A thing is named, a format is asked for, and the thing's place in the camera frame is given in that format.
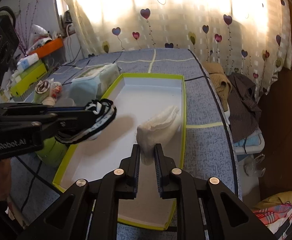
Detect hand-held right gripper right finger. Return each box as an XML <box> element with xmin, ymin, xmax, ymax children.
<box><xmin>153</xmin><ymin>144</ymin><xmax>278</xmax><ymax>240</ymax></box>

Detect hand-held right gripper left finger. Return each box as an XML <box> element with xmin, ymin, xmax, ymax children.
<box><xmin>18</xmin><ymin>144</ymin><xmax>141</xmax><ymax>240</ymax></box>

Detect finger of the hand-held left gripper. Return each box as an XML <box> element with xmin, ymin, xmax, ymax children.
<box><xmin>1</xmin><ymin>104</ymin><xmax>87</xmax><ymax>114</ymax></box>
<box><xmin>36</xmin><ymin>111</ymin><xmax>96</xmax><ymax>140</ymax></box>

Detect black white striped sock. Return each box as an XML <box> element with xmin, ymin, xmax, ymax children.
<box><xmin>55</xmin><ymin>99</ymin><xmax>117</xmax><ymax>145</ymax></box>
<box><xmin>35</xmin><ymin>80</ymin><xmax>51</xmax><ymax>94</ymax></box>

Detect green-edged white box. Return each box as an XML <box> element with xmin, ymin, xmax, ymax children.
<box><xmin>52</xmin><ymin>73</ymin><xmax>188</xmax><ymax>230</ymax></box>

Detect person's left hand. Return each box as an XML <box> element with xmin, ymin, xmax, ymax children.
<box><xmin>0</xmin><ymin>159</ymin><xmax>12</xmax><ymax>201</ymax></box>

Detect beige rolled sock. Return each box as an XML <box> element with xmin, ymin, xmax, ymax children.
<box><xmin>41</xmin><ymin>96</ymin><xmax>57</xmax><ymax>106</ymax></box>

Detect plastic bag with red contents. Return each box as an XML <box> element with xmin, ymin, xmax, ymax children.
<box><xmin>50</xmin><ymin>79</ymin><xmax>63</xmax><ymax>98</ymax></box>

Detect lime green rolled sock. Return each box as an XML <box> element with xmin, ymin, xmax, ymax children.
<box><xmin>35</xmin><ymin>137</ymin><xmax>69</xmax><ymax>168</ymax></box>

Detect lime green carton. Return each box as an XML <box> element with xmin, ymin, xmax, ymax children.
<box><xmin>10</xmin><ymin>62</ymin><xmax>49</xmax><ymax>98</ymax></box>

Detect blue wet wipes pack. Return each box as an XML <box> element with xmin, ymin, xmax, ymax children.
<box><xmin>70</xmin><ymin>64</ymin><xmax>120</xmax><ymax>103</ymax></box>

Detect white blue carton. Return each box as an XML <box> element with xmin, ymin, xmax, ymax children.
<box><xmin>17</xmin><ymin>54</ymin><xmax>40</xmax><ymax>70</ymax></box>

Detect orange shelf tray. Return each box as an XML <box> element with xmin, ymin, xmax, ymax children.
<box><xmin>31</xmin><ymin>38</ymin><xmax>64</xmax><ymax>58</ymax></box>

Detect white plastic bag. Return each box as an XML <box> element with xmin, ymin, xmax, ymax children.
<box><xmin>28</xmin><ymin>24</ymin><xmax>53</xmax><ymax>53</ymax></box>

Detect blue checked bedsheet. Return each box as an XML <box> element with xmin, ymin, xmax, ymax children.
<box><xmin>8</xmin><ymin>47</ymin><xmax>243</xmax><ymax>240</ymax></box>

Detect purple decorative twigs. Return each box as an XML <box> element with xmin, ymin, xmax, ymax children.
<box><xmin>15</xmin><ymin>0</ymin><xmax>40</xmax><ymax>55</ymax></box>

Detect clear plastic bag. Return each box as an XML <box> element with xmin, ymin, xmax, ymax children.
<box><xmin>243</xmin><ymin>154</ymin><xmax>265</xmax><ymax>177</ymax></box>

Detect white plastic basket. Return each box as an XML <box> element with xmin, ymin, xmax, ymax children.
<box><xmin>232</xmin><ymin>130</ymin><xmax>265</xmax><ymax>155</ymax></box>

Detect dark checkered shirt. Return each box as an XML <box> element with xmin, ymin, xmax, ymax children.
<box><xmin>227</xmin><ymin>72</ymin><xmax>263</xmax><ymax>143</ymax></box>

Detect tan knitted sweater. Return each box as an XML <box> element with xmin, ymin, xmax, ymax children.
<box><xmin>203</xmin><ymin>62</ymin><xmax>233</xmax><ymax>112</ymax></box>

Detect colourful striped quilt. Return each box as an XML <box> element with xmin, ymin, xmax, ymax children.
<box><xmin>252</xmin><ymin>190</ymin><xmax>292</xmax><ymax>240</ymax></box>

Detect heart print curtain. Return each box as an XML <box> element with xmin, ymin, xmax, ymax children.
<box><xmin>52</xmin><ymin>0</ymin><xmax>292</xmax><ymax>95</ymax></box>

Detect black cable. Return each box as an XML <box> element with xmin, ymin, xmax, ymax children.
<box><xmin>50</xmin><ymin>37</ymin><xmax>124</xmax><ymax>85</ymax></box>

